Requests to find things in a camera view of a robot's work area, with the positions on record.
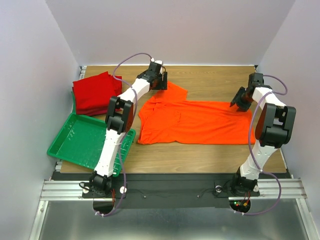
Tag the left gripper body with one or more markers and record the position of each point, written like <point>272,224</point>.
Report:
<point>159,83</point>

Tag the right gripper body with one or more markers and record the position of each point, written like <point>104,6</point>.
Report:
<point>240,99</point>

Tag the orange t shirt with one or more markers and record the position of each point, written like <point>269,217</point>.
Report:
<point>169,117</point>

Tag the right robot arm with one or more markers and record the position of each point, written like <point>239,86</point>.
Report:
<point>273,129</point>

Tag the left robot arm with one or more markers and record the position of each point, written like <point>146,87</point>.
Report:
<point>119,119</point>

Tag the folded dark red t shirt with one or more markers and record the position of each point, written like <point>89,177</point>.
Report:
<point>93,101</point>

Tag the green plastic tray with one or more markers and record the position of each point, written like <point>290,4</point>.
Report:
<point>80,141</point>

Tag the aluminium frame rail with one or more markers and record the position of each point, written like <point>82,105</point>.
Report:
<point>275,214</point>

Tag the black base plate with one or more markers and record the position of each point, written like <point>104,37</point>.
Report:
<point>156,191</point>

